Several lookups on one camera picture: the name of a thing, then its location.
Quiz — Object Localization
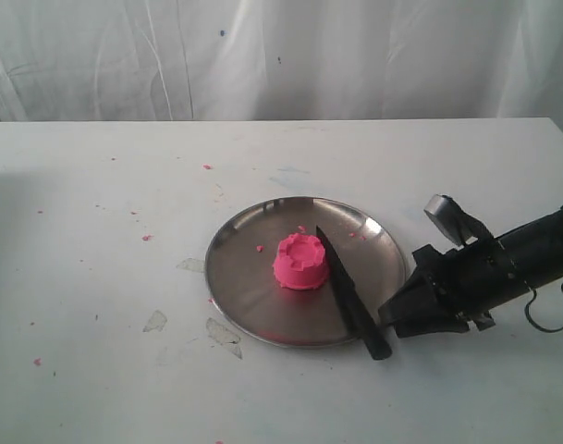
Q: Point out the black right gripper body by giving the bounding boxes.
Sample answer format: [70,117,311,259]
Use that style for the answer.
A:
[410,239,531,329]

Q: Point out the black knife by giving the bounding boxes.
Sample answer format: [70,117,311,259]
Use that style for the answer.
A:
[316,226,392,361]

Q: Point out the pink clay lump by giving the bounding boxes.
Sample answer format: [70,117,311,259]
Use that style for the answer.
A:
[273,233,329,290]

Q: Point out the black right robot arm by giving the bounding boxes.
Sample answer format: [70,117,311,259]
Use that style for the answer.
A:
[378,194,563,338]

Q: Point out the round steel plate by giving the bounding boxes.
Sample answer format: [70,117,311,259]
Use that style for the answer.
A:
[204,196,408,348]

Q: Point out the white backdrop sheet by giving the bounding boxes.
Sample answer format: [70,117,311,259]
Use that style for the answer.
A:
[0,1,563,121]

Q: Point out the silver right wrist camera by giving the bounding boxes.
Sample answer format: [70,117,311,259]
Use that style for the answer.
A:
[423,194,493,247]

